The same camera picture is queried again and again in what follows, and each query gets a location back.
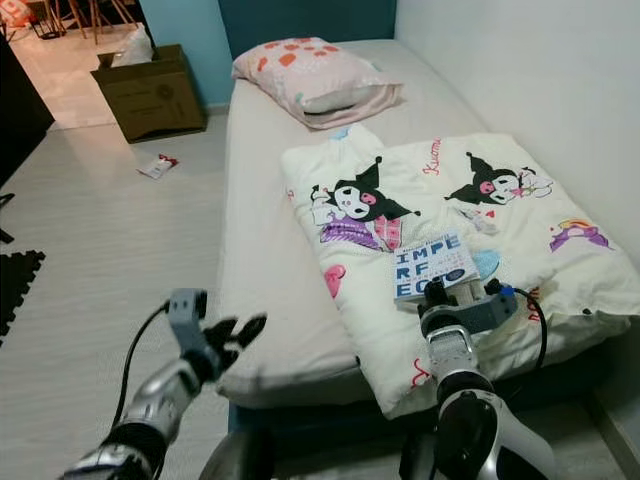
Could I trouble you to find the white book blue letters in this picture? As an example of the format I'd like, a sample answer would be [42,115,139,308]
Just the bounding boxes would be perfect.
[393,232,481,301]

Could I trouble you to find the pink pillow with orange patches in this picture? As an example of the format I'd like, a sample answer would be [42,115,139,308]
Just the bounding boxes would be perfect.
[232,37,404,131]

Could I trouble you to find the black room door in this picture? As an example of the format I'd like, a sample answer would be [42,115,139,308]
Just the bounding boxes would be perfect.
[0,38,56,188]

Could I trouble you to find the mattress with cream sheet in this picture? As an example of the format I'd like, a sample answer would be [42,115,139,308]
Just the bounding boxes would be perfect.
[218,40,640,409]

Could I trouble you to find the dark robot left leg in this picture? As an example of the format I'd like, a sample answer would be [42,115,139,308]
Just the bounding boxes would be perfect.
[200,430,263,480]

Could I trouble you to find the dark robot leg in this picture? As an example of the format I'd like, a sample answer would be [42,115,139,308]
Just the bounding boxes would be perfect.
[400,440,437,480]
[200,430,263,480]

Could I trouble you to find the dark blue bed base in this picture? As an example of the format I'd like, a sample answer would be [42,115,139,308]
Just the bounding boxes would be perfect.
[228,398,591,466]

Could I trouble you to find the dark robot right leg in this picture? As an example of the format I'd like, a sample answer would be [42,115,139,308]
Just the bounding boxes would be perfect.
[400,440,437,480]

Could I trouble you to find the small red white packet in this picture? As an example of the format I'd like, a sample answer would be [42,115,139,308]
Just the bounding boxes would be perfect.
[138,153,179,180]

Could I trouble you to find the black foam floor mat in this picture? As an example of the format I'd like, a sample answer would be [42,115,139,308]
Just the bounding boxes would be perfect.
[0,250,47,336]

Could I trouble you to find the blue upholstered headboard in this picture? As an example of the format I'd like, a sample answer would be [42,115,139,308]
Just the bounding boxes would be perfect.
[218,0,398,59]

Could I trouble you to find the white chair wooden legs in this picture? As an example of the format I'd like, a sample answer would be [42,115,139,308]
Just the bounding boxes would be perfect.
[95,0,139,41]
[52,0,97,43]

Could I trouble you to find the orange bag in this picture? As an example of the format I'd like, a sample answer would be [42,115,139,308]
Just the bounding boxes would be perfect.
[5,0,33,29]

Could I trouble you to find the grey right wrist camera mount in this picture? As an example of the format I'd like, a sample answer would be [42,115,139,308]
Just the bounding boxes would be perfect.
[445,285,521,336]

